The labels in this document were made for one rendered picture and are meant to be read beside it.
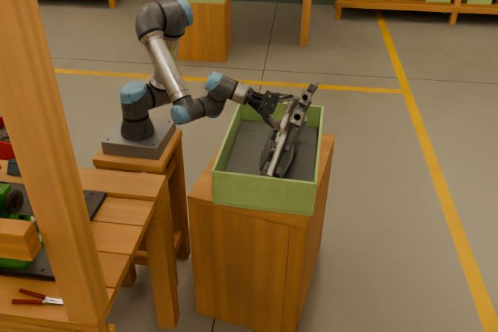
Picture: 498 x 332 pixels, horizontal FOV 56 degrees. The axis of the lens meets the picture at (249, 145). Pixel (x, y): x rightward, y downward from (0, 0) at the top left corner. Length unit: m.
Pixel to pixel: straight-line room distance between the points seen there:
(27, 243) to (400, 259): 2.19
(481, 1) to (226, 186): 5.43
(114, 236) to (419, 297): 1.71
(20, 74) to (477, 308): 2.47
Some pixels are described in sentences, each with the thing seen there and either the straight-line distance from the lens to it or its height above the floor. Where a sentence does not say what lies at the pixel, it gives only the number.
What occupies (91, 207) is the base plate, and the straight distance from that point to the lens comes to 1.86.
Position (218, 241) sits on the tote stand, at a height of 0.56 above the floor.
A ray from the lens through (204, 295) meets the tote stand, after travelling 2.44.
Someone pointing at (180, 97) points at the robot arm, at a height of 1.26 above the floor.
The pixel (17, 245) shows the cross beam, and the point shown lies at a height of 1.24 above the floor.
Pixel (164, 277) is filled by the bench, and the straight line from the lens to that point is 2.25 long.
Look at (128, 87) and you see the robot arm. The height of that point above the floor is 1.14.
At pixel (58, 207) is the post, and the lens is 1.21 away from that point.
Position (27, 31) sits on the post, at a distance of 1.02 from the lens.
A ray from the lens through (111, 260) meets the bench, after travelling 1.68.
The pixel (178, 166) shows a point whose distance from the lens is 2.37.
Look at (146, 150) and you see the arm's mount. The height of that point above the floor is 0.90.
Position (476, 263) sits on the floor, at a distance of 3.11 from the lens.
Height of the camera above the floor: 2.08
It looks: 34 degrees down
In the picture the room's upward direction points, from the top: 1 degrees clockwise
